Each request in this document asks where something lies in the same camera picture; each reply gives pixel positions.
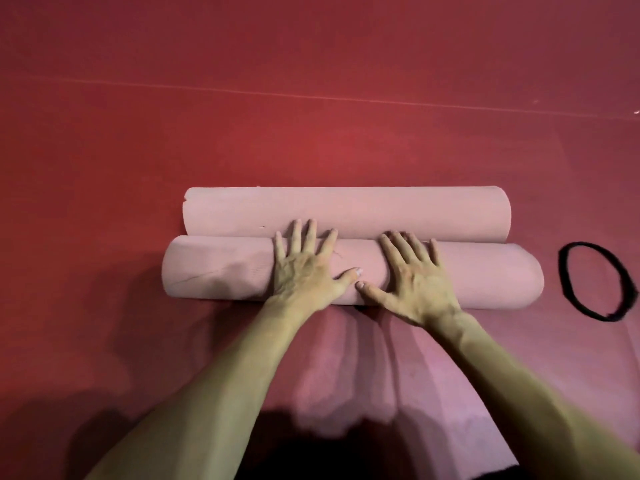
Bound person's left hand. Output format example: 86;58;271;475
271;218;363;316

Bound person's right hand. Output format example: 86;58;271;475
355;231;463;330

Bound black elastic band loop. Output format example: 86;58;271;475
558;241;639;323

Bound pink yoga mat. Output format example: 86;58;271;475
161;186;545;311

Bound person's right forearm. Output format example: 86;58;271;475
424;311;640;480

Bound person's left forearm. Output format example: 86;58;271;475
84;298;332;480

